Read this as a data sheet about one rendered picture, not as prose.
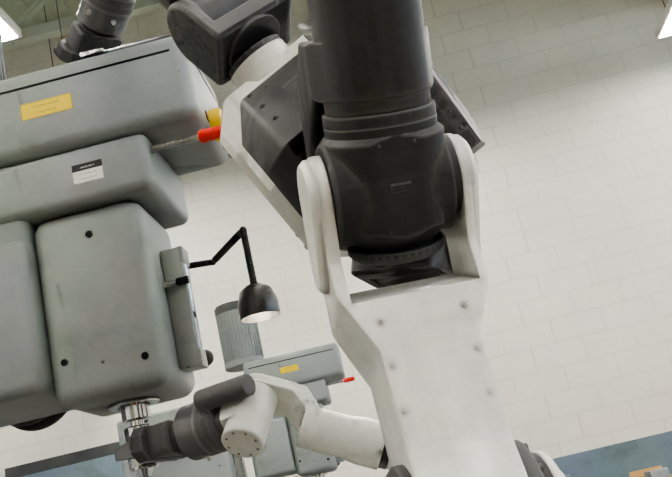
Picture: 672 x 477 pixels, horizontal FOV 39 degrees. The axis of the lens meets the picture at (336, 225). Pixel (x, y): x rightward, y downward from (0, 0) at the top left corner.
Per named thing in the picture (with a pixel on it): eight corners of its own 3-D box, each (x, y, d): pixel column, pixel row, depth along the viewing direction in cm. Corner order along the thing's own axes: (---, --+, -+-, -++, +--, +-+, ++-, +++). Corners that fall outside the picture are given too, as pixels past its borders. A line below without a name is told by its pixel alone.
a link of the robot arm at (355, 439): (313, 443, 150) (432, 474, 150) (308, 462, 140) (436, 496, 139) (329, 378, 149) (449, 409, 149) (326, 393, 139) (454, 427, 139)
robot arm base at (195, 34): (320, 6, 128) (296, 48, 138) (259, -65, 129) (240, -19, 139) (236, 59, 121) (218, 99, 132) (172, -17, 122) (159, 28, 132)
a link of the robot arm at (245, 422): (235, 422, 154) (291, 403, 149) (217, 475, 146) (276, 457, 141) (193, 376, 150) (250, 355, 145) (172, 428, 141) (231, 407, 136)
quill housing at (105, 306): (202, 396, 167) (171, 227, 177) (168, 381, 148) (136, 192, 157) (98, 421, 168) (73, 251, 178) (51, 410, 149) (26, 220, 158)
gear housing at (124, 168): (192, 225, 179) (183, 176, 182) (153, 183, 155) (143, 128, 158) (21, 268, 180) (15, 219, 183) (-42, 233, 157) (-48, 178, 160)
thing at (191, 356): (208, 368, 160) (187, 251, 166) (203, 364, 156) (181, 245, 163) (186, 373, 160) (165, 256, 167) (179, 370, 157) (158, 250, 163)
